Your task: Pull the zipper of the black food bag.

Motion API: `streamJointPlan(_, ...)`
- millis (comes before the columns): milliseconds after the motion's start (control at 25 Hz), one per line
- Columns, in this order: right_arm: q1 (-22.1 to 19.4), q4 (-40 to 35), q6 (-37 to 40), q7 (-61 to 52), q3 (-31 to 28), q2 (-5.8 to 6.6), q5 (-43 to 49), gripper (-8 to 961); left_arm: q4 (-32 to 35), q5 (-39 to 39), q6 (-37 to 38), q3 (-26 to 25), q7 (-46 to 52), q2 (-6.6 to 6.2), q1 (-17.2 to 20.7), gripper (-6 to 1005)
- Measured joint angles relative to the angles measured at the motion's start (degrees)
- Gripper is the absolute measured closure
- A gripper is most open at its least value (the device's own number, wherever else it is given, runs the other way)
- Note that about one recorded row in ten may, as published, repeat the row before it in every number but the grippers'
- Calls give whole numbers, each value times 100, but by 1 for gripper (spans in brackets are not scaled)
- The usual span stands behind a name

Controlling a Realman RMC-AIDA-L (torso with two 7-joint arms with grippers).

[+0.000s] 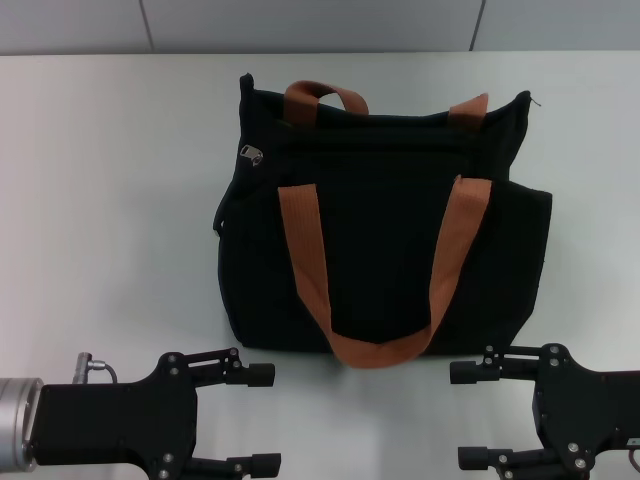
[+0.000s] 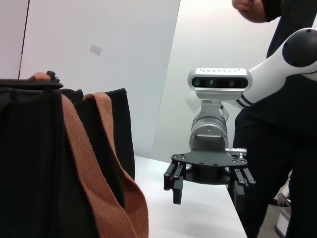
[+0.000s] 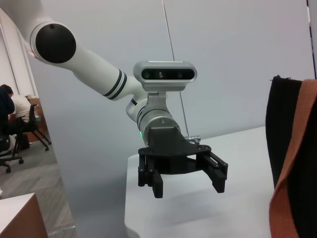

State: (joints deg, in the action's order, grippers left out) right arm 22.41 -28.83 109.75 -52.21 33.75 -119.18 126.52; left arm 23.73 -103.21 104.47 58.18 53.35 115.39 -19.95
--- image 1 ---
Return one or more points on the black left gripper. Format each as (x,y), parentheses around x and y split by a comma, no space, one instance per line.
(115,425)

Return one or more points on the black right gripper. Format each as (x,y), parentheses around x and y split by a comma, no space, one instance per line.
(585,405)

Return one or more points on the silver zipper pull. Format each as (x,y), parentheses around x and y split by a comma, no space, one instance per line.
(251,155)

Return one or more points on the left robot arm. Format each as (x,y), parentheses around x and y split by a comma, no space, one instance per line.
(15,425)

